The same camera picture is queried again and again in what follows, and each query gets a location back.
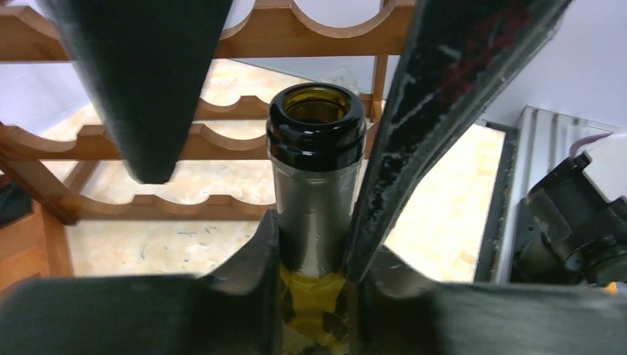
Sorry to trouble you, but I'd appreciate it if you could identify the clear glass bottle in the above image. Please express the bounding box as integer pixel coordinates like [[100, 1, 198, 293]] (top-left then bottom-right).
[[318, 66, 360, 95]]

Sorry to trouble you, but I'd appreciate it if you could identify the green wine bottle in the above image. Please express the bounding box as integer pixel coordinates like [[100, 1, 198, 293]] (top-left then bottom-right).
[[266, 83, 367, 354]]

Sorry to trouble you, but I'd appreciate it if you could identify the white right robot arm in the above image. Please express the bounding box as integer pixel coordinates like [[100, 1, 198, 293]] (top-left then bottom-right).
[[41, 1, 626, 285]]

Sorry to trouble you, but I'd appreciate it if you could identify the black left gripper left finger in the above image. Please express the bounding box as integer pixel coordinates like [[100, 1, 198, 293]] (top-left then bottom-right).
[[1, 210, 280, 354]]

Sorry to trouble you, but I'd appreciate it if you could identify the black rolled item right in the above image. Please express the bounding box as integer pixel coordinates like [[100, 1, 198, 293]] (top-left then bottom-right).
[[1, 182, 33, 228]]

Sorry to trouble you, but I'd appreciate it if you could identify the orange wooden compartment tray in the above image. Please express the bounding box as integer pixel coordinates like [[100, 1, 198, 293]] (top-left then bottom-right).
[[1, 202, 50, 297]]

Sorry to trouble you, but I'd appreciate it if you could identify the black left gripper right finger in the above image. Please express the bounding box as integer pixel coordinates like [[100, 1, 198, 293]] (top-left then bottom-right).
[[359, 249, 626, 354]]

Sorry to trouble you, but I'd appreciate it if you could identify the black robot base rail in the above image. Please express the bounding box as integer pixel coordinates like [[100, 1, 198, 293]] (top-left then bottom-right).
[[473, 122, 518, 282]]

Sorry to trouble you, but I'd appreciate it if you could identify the wooden wine rack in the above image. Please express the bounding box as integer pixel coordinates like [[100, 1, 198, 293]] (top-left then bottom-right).
[[1, 1, 415, 277]]

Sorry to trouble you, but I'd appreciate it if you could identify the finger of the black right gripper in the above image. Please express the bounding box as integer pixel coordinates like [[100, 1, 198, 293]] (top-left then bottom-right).
[[40, 0, 231, 184], [344, 1, 569, 283]]

